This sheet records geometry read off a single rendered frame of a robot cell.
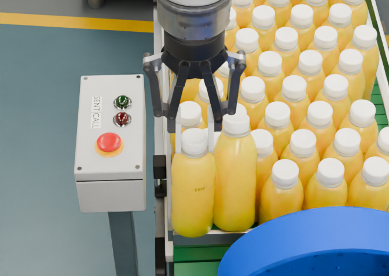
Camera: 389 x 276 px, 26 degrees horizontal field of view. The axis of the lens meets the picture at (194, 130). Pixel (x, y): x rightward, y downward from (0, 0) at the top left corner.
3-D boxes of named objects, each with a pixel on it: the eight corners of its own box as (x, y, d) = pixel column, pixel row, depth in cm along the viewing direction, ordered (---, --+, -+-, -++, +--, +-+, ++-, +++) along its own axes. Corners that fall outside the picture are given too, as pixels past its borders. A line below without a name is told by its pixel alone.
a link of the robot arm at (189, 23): (235, 7, 95) (234, 46, 99) (231, -43, 101) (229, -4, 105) (155, 8, 95) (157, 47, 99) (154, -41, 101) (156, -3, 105)
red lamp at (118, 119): (114, 125, 127) (114, 120, 127) (114, 115, 129) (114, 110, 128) (129, 125, 128) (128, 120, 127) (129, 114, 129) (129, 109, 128)
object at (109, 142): (96, 155, 124) (95, 150, 123) (97, 136, 126) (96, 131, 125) (121, 154, 124) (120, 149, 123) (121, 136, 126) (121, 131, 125)
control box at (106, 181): (80, 213, 129) (73, 172, 121) (87, 117, 142) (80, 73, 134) (146, 212, 129) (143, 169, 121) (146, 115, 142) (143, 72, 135)
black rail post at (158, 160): (154, 197, 144) (152, 167, 137) (154, 183, 145) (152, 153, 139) (167, 197, 144) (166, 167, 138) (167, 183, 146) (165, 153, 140)
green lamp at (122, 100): (115, 109, 130) (114, 103, 129) (115, 98, 131) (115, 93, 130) (129, 108, 130) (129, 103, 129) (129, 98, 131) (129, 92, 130)
